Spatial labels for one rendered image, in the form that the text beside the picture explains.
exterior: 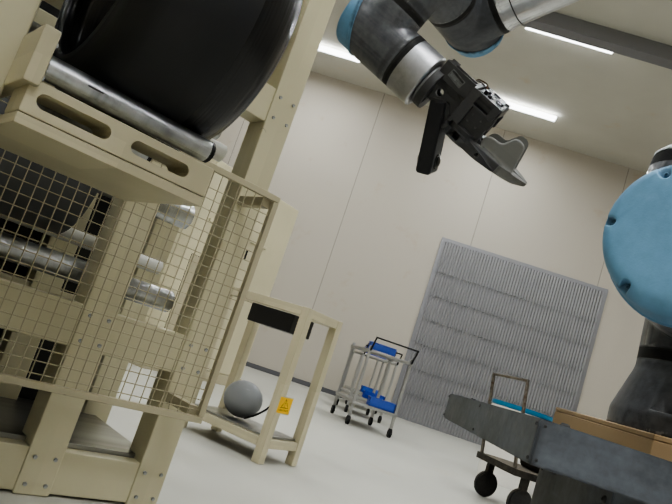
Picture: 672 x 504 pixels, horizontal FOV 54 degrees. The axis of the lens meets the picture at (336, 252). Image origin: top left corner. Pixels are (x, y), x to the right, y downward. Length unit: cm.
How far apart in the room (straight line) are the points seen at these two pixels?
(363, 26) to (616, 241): 53
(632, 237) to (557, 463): 23
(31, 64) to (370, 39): 53
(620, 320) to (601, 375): 106
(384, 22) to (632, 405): 62
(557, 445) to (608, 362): 1238
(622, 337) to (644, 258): 1241
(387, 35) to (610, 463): 68
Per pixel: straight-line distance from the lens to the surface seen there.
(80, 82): 124
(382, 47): 104
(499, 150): 102
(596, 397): 1291
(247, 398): 363
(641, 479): 64
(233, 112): 133
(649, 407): 85
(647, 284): 69
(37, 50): 119
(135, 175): 124
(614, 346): 1304
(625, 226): 71
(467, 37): 116
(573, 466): 62
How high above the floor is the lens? 59
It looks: 9 degrees up
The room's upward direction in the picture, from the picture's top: 18 degrees clockwise
